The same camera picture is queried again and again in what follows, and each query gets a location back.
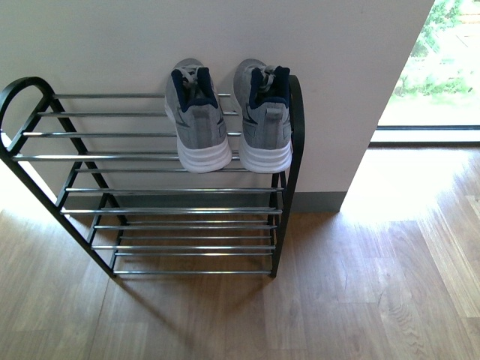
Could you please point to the grey sneaker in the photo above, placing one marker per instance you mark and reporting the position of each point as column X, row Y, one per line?
column 192, row 104
column 262, row 95

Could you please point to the black metal shoe rack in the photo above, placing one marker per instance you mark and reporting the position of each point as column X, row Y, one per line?
column 105, row 166

